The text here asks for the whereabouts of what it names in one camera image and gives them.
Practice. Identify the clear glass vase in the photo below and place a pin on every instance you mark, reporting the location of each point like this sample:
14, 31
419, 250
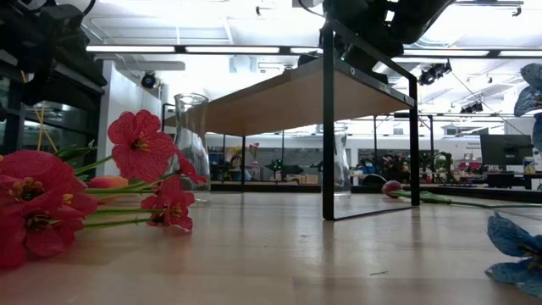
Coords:
192, 127
343, 169

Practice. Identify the dark red tulip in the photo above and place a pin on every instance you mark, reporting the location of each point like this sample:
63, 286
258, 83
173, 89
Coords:
391, 187

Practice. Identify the large red flower bunch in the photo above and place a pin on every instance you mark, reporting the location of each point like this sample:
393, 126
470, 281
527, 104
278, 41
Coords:
139, 146

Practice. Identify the orange tulip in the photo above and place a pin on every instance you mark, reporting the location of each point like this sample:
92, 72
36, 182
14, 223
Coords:
108, 182

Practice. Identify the blue flower bunch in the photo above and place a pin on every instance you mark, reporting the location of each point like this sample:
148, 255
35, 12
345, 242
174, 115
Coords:
508, 245

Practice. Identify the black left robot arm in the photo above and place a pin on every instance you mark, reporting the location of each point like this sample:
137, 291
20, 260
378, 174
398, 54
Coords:
38, 25

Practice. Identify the background black robot arm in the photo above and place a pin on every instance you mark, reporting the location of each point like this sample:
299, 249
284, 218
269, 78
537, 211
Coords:
292, 169

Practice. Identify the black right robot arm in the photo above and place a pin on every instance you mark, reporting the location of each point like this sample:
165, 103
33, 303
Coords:
415, 17

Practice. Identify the cardboard box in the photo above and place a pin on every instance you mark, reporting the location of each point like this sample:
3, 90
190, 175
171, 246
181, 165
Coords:
311, 179

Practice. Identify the black office chair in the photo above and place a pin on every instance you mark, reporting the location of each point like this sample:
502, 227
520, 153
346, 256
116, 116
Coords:
374, 180

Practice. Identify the black track spotlight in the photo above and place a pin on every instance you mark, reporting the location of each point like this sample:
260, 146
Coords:
434, 73
472, 108

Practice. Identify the wide black monitor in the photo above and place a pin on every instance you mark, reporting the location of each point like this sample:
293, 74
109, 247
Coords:
506, 150

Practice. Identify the black metal table frame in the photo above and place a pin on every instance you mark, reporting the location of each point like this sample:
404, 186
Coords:
275, 187

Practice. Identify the wooden shelf with black frame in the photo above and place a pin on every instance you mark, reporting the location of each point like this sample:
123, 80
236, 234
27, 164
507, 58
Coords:
296, 101

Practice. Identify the black round ceiling camera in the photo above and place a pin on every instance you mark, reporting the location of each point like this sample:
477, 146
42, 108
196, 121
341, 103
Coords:
148, 80

